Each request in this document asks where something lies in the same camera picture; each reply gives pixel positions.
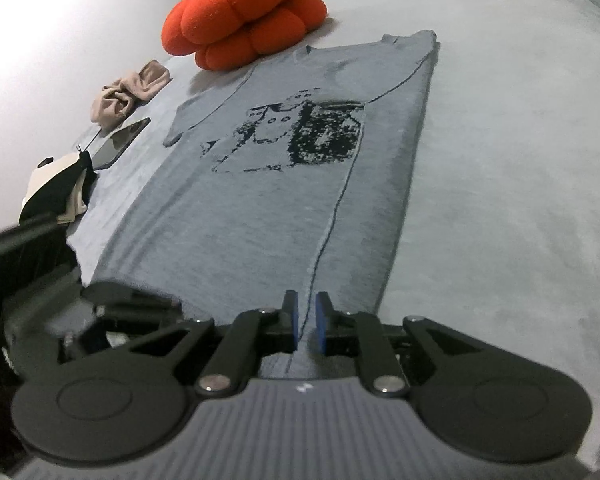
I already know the black smartphone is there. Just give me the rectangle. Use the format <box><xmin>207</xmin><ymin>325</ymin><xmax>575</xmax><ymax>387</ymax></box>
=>
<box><xmin>87</xmin><ymin>117</ymin><xmax>151</xmax><ymax>171</ymax></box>

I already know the black white sleeve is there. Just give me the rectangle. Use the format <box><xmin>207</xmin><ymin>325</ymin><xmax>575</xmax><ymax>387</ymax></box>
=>
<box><xmin>19</xmin><ymin>151</ymin><xmax>96</xmax><ymax>224</ymax></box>

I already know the light grey bed sheet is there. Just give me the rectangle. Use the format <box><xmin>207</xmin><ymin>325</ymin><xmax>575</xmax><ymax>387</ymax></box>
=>
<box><xmin>64</xmin><ymin>0</ymin><xmax>600</xmax><ymax>470</ymax></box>

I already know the orange pumpkin plush cushion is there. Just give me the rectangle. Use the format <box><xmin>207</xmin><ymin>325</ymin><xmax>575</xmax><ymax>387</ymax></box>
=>
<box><xmin>161</xmin><ymin>0</ymin><xmax>327</xmax><ymax>72</ymax></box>

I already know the beige crumpled cloth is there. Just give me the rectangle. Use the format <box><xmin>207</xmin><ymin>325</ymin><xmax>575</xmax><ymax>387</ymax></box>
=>
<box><xmin>91</xmin><ymin>60</ymin><xmax>171</xmax><ymax>132</ymax></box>

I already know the grey knit sweater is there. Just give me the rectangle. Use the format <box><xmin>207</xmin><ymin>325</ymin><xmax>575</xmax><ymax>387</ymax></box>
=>
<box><xmin>70</xmin><ymin>30</ymin><xmax>438</xmax><ymax>378</ymax></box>

